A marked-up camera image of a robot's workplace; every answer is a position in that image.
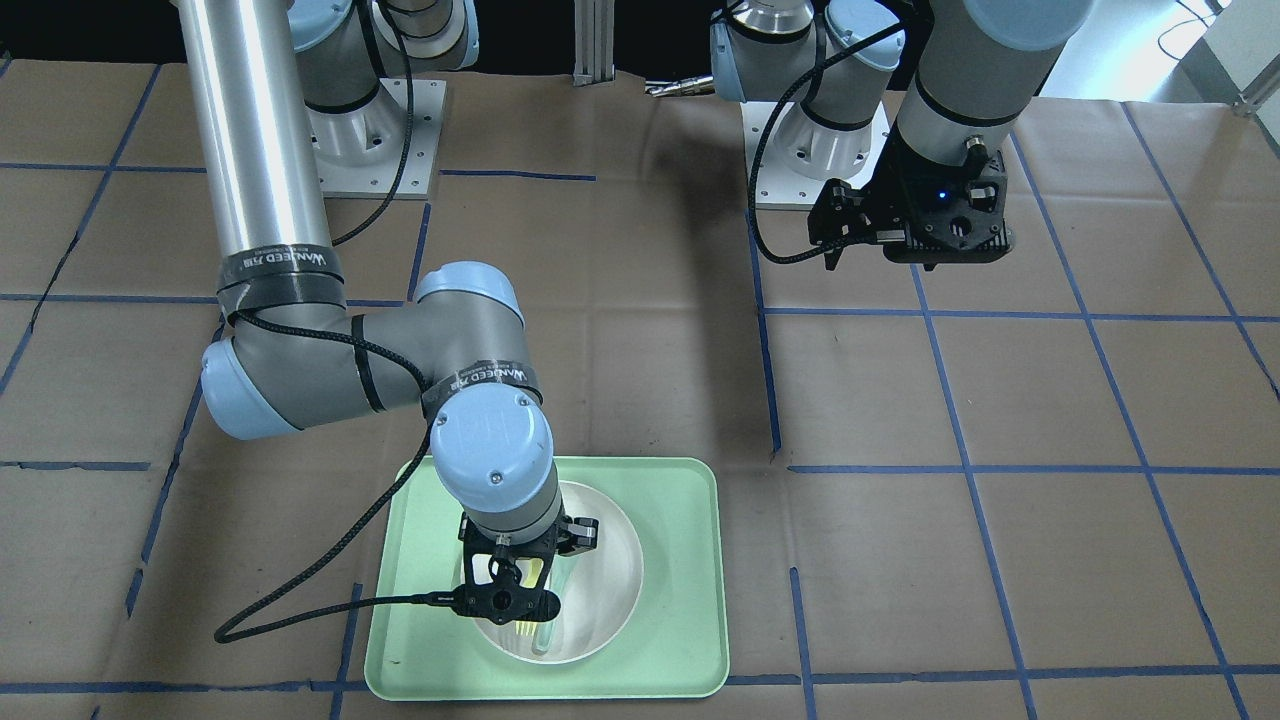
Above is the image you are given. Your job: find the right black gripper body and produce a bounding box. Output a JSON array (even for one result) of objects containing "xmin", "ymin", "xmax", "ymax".
[{"xmin": 454, "ymin": 514, "xmax": 599, "ymax": 623}]

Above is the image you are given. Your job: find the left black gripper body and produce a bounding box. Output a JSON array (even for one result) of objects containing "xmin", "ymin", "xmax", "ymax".
[{"xmin": 808, "ymin": 129, "xmax": 1012, "ymax": 264}]

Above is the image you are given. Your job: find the yellow plastic fork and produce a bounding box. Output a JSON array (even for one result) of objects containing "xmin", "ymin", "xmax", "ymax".
[{"xmin": 515, "ymin": 560, "xmax": 547, "ymax": 641}]

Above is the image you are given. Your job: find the white round plate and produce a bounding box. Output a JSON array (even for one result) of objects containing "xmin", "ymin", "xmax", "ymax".
[{"xmin": 454, "ymin": 478, "xmax": 644, "ymax": 665}]

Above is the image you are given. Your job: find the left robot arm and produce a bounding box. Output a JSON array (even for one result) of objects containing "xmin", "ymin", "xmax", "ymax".
[{"xmin": 710, "ymin": 1, "xmax": 1093, "ymax": 270}]

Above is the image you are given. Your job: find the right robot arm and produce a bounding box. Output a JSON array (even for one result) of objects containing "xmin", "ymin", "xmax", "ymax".
[{"xmin": 178, "ymin": 1, "xmax": 600, "ymax": 625}]

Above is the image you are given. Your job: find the pale green spoon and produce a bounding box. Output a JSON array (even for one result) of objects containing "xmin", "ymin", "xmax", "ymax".
[{"xmin": 532, "ymin": 556, "xmax": 577, "ymax": 657}]

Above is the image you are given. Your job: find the light green tray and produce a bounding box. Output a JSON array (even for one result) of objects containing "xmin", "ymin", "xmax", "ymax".
[{"xmin": 364, "ymin": 456, "xmax": 730, "ymax": 701}]

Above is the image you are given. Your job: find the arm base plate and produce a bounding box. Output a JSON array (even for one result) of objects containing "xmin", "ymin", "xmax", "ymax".
[
  {"xmin": 307, "ymin": 78, "xmax": 448, "ymax": 200},
  {"xmin": 756, "ymin": 102, "xmax": 890, "ymax": 211}
]

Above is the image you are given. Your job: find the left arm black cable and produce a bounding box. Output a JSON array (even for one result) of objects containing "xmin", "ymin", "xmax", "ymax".
[{"xmin": 748, "ymin": 20, "xmax": 906, "ymax": 266}]

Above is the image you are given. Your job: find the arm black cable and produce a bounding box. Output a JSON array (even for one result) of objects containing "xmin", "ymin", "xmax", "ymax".
[
  {"xmin": 748, "ymin": 20, "xmax": 906, "ymax": 266},
  {"xmin": 212, "ymin": 0, "xmax": 471, "ymax": 644}
]

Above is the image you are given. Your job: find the aluminium frame post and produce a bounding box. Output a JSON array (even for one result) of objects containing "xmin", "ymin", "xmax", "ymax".
[{"xmin": 571, "ymin": 0, "xmax": 616, "ymax": 87}]

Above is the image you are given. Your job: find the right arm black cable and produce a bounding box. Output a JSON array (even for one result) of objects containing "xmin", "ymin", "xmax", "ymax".
[{"xmin": 212, "ymin": 0, "xmax": 471, "ymax": 644}]

